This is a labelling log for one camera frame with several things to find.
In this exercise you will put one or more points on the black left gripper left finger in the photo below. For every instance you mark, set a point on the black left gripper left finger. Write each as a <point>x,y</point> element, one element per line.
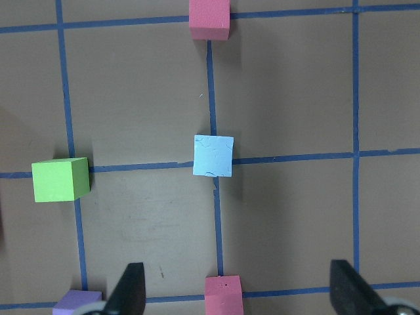
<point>129,295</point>

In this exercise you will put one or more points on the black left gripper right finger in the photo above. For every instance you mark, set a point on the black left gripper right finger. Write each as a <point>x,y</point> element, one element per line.
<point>349,293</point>

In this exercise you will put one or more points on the light blue foam block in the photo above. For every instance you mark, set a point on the light blue foam block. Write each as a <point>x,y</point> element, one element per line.
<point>213,156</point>

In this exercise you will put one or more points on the purple foam block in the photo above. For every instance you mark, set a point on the purple foam block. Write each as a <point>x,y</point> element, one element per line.
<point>74,299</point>

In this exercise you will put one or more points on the pink foam block near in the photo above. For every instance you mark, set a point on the pink foam block near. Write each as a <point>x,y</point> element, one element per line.
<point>223,295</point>

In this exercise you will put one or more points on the pink foam block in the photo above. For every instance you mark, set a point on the pink foam block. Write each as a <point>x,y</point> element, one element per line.
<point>209,19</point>
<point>223,295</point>

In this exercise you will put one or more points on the green foam block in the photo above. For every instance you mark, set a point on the green foam block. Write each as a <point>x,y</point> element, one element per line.
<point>64,179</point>

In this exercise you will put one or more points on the pink foam block far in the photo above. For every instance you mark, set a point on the pink foam block far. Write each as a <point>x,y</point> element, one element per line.
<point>209,19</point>

